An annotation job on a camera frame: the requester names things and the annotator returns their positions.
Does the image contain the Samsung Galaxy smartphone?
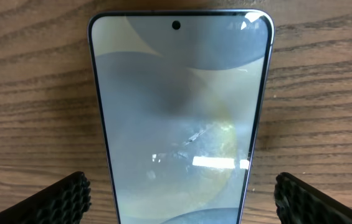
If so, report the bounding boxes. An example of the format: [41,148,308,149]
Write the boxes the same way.
[88,9,275,224]

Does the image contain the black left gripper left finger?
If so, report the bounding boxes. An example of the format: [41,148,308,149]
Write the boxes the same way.
[0,171,92,224]

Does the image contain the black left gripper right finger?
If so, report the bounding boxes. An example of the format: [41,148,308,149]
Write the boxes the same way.
[274,172,352,224]

